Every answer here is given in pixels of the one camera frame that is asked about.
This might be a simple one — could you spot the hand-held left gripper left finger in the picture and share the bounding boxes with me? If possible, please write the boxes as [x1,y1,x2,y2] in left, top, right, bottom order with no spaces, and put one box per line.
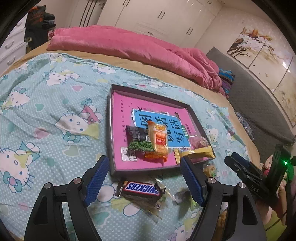
[24,155,110,241]

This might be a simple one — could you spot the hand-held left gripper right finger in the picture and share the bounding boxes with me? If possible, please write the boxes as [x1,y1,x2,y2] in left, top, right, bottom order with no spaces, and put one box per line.
[180,157,267,241]

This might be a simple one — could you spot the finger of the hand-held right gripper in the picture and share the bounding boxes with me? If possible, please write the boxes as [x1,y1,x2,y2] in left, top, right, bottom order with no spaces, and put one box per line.
[224,156,259,188]
[231,152,263,179]

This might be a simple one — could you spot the dark chocolate roll clear wrapper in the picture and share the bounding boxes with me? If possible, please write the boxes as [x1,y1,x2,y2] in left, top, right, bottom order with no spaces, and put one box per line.
[173,188,193,205]

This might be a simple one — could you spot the clear pastry packet green label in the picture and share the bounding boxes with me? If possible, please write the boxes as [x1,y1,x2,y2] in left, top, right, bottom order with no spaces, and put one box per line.
[203,163,218,179]

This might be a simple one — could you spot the yellow green snack packet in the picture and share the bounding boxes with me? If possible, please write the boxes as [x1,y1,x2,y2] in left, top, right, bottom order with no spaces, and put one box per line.
[174,146,216,164]

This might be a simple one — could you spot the clear packet of pink pastry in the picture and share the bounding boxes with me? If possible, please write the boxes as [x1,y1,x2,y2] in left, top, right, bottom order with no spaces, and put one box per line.
[189,136,208,149]

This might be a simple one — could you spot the dark shallow cardboard box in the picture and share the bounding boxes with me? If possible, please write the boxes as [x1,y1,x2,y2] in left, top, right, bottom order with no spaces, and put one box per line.
[107,84,214,178]

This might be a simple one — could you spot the brown chocolate bar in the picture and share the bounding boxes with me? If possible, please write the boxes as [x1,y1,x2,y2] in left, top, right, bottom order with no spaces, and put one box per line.
[119,180,167,205]

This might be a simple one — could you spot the clear packet of nut cake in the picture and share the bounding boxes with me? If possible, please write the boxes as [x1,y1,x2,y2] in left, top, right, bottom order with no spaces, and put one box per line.
[113,177,168,220]

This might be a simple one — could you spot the biscuit stick pack orange ends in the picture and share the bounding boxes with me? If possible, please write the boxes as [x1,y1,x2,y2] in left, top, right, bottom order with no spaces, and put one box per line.
[144,120,173,163]

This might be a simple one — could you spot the black green pea packet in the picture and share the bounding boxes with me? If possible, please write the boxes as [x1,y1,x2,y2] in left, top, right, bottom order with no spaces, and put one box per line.
[125,125,155,154]

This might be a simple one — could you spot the person's right forearm green sleeve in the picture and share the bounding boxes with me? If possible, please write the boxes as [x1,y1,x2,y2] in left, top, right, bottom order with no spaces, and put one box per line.
[264,209,288,241]

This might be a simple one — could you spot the dark patterned cloth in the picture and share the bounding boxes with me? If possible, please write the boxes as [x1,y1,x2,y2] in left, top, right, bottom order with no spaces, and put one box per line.
[236,111,255,142]

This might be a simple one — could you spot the grey padded headboard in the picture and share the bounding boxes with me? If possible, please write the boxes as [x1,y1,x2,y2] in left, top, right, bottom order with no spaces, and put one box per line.
[206,46,296,167]

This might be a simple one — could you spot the pink book with blue label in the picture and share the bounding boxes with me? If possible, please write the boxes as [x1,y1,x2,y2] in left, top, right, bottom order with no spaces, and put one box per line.
[111,91,204,167]

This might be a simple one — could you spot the colourful striped cloth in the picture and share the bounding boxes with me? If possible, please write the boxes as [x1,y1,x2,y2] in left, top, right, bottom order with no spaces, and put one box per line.
[217,68,235,100]

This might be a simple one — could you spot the light blue cat print bedsheet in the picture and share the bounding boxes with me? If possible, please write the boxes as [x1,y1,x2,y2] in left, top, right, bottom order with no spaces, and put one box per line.
[0,52,251,241]

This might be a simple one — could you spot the pink blanket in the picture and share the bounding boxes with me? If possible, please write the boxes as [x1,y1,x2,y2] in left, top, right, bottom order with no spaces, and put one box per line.
[46,26,226,98]

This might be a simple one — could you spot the white drawer cabinet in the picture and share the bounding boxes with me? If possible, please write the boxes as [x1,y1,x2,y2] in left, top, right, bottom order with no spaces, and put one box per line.
[0,14,29,75]

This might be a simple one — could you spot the dark clothes pile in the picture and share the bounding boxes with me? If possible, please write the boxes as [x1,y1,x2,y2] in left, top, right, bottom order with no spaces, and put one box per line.
[24,6,57,50]

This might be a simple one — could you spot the white wardrobe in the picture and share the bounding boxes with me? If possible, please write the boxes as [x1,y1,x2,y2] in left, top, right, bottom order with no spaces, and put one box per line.
[67,0,222,48]

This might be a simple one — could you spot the black hanging straps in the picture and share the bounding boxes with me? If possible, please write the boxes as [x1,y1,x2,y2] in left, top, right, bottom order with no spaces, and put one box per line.
[77,0,94,27]

